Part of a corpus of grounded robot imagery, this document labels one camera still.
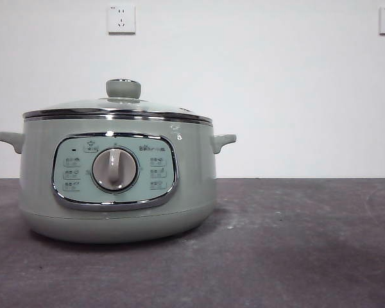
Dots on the pale green electric pot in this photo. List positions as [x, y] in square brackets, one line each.
[192, 167]

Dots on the glass lid with green knob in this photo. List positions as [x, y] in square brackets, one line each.
[123, 90]

